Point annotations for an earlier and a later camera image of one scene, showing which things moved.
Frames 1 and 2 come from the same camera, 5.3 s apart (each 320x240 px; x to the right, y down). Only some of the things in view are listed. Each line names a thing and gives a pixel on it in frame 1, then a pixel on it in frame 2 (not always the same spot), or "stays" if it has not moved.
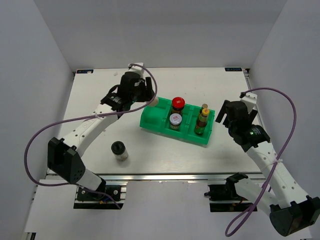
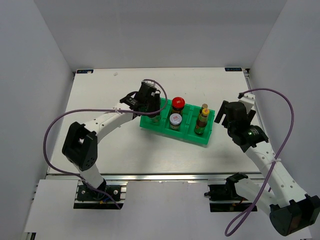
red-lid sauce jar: (178, 104) stays
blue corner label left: (85, 71) stays
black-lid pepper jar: (119, 149) → (155, 118)
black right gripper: (222, 111) stays
